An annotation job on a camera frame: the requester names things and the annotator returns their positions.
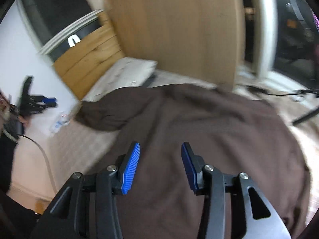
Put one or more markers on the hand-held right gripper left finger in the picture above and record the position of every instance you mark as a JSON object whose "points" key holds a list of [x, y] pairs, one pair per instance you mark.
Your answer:
{"points": [[130, 169]]}

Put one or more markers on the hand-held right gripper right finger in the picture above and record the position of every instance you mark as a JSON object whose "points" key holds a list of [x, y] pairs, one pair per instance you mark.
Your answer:
{"points": [[189, 169]]}

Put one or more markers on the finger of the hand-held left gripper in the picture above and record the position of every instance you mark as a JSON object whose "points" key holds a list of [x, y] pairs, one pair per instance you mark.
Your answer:
{"points": [[49, 101]]}

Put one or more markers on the brown garment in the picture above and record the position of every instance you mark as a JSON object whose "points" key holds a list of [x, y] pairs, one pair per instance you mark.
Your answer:
{"points": [[199, 119]]}

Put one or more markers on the person's left hand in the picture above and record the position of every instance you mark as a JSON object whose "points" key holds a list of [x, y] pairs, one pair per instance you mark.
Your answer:
{"points": [[6, 109]]}

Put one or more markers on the beige plaid blanket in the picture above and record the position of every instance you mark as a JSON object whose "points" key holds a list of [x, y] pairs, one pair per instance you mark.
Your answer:
{"points": [[82, 142]]}

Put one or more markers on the knotty pine wood panel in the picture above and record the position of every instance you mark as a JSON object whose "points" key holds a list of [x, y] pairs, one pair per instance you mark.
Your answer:
{"points": [[87, 59]]}

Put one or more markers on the person's black clothing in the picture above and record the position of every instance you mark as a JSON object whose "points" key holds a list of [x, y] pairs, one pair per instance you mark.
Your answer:
{"points": [[7, 166]]}

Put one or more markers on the white knit sweater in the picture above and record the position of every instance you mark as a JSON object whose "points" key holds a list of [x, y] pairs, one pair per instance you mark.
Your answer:
{"points": [[124, 74]]}

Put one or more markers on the black tripod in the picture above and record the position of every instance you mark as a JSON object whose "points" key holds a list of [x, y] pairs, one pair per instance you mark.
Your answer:
{"points": [[305, 117]]}

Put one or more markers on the light wooden board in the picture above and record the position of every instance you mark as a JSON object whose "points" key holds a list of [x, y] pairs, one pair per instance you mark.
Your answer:
{"points": [[174, 29]]}

